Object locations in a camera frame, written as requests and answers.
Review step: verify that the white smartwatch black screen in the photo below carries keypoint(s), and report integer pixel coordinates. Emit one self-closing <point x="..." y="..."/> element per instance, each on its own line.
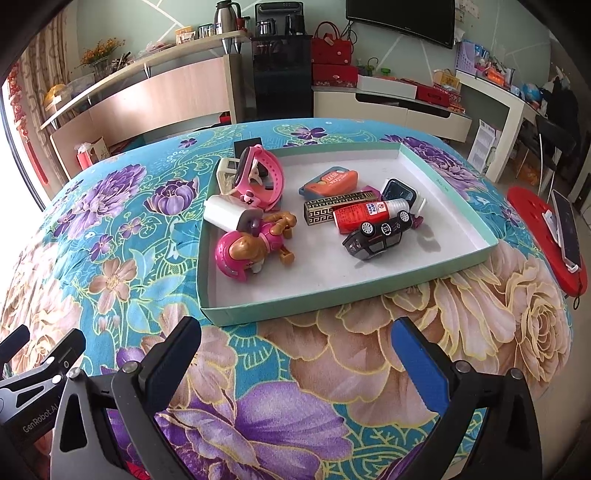
<point x="397" y="189"/>

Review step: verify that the red handbag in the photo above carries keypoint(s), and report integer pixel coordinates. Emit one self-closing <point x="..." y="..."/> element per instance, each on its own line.
<point x="332" y="48"/>

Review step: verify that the magenta tube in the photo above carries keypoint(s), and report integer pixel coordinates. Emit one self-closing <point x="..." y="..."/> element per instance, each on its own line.
<point x="364" y="190"/>

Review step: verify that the gold patterned box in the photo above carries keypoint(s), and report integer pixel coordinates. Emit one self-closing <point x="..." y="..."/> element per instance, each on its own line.
<point x="332" y="210"/>

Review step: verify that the pink toy watch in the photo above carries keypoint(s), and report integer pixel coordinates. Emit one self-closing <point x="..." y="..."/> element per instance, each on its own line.
<point x="270" y="170"/>

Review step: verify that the black chair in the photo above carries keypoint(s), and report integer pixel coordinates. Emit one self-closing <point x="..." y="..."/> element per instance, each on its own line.
<point x="556" y="143"/>

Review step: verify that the curved wooden shelf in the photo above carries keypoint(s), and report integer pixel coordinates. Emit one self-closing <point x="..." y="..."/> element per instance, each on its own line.
<point x="138" y="69"/>

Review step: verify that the pink toy puppy figure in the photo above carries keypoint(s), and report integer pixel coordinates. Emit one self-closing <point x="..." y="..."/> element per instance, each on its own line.
<point x="238" y="251"/>

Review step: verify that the red bottle white cap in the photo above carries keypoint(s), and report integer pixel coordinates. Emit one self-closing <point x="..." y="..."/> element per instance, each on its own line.
<point x="360" y="216"/>

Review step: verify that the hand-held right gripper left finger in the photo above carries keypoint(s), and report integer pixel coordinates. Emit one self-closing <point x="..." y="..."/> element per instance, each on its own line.
<point x="178" y="355"/>

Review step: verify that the red plastic stool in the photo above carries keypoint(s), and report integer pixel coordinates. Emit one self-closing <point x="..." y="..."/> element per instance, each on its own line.
<point x="531" y="217"/>

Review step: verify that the white paper calendar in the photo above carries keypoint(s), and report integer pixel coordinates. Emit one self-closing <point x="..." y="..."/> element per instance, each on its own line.
<point x="484" y="145"/>

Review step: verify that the orange and blue case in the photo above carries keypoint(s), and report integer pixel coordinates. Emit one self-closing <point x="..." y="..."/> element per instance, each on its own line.
<point x="328" y="182"/>

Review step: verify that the red gift box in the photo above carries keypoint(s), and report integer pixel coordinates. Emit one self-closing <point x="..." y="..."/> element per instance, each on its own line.
<point x="334" y="76"/>

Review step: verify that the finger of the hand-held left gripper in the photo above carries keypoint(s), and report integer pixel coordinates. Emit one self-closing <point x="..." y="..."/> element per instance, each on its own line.
<point x="64" y="350"/>
<point x="14" y="342"/>

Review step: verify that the red hanging knot decoration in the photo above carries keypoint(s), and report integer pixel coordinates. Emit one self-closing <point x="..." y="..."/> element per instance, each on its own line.
<point x="25" y="124"/>

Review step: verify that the yellow bag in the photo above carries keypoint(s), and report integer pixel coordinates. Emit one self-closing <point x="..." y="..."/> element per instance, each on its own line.
<point x="54" y="99"/>

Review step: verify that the red tissue box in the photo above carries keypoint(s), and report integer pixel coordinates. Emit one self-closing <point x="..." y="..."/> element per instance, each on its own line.
<point x="90" y="154"/>

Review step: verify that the red patterned box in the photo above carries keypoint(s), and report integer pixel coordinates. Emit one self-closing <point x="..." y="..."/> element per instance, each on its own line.
<point x="438" y="96"/>

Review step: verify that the white desk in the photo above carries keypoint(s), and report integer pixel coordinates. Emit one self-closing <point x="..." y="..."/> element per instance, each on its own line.
<point x="508" y="106"/>

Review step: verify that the white plastic toy frame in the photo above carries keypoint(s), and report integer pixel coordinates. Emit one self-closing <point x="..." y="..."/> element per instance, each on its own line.
<point x="225" y="177"/>

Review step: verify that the black charger plug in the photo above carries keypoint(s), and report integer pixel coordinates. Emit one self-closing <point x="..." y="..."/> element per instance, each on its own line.
<point x="247" y="146"/>

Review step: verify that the floral blanket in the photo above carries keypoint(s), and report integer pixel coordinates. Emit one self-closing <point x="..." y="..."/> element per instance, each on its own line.
<point x="295" y="369"/>

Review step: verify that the purple plastic basket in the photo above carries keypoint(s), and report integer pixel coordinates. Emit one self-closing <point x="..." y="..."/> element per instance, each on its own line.
<point x="471" y="57"/>

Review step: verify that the white flat box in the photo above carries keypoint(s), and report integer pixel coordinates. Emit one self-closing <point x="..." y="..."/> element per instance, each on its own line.
<point x="388" y="85"/>

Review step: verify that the white television stand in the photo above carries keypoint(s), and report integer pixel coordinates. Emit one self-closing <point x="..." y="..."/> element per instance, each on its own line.
<point x="392" y="113"/>

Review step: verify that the black toy car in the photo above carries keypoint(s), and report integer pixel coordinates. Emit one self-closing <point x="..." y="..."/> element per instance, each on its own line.
<point x="376" y="237"/>

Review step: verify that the steel thermos jug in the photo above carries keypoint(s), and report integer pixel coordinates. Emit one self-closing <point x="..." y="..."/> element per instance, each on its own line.
<point x="227" y="14"/>

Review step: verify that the black water dispenser cabinet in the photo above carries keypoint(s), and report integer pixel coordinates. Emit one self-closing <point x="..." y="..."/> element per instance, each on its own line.
<point x="281" y="78"/>

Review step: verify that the yellow flower bouquet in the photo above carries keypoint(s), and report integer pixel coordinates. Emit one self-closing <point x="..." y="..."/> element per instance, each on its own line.
<point x="101" y="53"/>

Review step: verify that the green cardboard tray box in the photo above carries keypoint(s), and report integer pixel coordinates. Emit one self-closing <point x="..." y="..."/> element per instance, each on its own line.
<point x="323" y="277"/>

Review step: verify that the yellow cardboard box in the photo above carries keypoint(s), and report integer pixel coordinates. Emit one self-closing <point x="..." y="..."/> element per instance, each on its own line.
<point x="447" y="79"/>

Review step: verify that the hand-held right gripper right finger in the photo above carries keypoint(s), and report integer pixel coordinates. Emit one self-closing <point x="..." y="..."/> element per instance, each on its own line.
<point x="418" y="360"/>

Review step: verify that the white charger plug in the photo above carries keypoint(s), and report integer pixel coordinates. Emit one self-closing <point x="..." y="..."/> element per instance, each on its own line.
<point x="224" y="212"/>

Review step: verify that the light wooden cabinet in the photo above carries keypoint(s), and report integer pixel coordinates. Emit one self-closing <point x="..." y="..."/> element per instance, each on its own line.
<point x="152" y="106"/>

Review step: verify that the black television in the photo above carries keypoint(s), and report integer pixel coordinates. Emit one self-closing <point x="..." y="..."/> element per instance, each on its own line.
<point x="401" y="18"/>

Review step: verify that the black coffee machine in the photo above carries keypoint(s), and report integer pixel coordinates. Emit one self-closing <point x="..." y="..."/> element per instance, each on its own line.
<point x="279" y="18"/>

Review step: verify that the smartphone on white stand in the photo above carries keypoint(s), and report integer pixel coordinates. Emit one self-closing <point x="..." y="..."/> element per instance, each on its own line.
<point x="567" y="226"/>

